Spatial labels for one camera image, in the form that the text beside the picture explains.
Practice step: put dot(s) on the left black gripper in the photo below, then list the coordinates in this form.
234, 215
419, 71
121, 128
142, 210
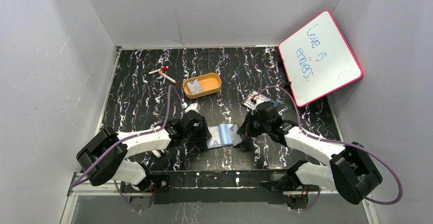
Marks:
203, 131

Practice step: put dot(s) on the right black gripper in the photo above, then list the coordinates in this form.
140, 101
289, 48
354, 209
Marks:
245, 129

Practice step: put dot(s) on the blue leather card holder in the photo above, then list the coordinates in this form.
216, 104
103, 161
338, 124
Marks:
224, 134

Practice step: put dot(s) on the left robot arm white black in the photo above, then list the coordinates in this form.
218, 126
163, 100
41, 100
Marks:
106, 156

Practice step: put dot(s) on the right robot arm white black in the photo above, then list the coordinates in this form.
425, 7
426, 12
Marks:
345, 169

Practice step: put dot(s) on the pack of coloured markers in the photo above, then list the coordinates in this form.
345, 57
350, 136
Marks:
247, 101

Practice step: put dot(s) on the white eraser block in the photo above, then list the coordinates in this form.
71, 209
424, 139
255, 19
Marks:
158, 153

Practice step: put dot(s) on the orange oval tray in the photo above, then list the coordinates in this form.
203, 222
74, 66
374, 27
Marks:
210, 82

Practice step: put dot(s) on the white marker pen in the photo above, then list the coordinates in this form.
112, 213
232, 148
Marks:
167, 77

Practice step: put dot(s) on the red capped marker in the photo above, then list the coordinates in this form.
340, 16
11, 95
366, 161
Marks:
158, 70

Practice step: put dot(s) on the pink framed whiteboard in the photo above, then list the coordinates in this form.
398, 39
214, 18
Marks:
318, 60

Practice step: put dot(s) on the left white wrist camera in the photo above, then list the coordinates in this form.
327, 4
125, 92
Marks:
191, 107

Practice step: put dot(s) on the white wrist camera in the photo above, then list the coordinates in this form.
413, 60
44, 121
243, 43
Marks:
256, 100
191, 107

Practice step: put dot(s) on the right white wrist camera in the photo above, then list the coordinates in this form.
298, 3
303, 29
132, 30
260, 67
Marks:
256, 100

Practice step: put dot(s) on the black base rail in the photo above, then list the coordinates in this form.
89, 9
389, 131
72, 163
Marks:
220, 185

